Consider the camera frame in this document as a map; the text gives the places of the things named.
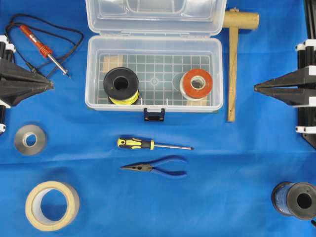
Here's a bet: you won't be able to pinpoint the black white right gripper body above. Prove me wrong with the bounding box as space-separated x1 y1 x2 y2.
295 38 316 150

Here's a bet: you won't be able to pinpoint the blue needle nose pliers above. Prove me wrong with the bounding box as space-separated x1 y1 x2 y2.
120 155 188 179

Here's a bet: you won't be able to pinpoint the clear plastic tool box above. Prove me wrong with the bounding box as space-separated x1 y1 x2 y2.
85 0 227 117

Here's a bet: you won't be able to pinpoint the red solder spool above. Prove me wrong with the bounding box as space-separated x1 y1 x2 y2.
179 69 213 101

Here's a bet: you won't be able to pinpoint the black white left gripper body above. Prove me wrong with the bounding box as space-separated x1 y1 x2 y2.
0 35 16 135

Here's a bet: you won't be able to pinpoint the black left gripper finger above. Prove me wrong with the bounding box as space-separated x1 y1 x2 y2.
0 58 54 86
0 83 54 107

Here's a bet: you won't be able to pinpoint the red soldering iron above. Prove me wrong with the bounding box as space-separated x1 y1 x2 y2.
19 25 69 77

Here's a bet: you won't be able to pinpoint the wooden mallet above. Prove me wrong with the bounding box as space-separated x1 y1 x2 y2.
223 8 260 122

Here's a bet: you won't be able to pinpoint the black frame rail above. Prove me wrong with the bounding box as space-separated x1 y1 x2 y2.
304 0 316 40

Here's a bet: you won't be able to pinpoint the black soldering iron cable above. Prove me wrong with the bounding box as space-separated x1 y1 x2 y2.
4 13 84 77

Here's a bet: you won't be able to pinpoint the black spool blue wire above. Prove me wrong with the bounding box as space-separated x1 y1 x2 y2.
271 181 316 221

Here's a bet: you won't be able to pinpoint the yellow black screwdriver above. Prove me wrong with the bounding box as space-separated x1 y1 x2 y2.
117 138 194 151

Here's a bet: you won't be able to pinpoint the beige masking tape roll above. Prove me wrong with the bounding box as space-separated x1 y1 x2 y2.
25 181 80 232

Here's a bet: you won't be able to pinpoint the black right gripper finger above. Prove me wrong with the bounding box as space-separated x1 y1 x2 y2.
254 66 316 89
254 87 316 107

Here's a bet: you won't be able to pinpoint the blue table cloth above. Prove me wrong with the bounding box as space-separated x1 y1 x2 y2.
0 0 316 237

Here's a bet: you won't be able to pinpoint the black spool yellow wire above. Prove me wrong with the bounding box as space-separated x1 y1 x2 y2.
103 67 140 106

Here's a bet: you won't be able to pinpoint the grey tape roll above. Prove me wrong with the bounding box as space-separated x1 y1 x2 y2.
14 124 47 156

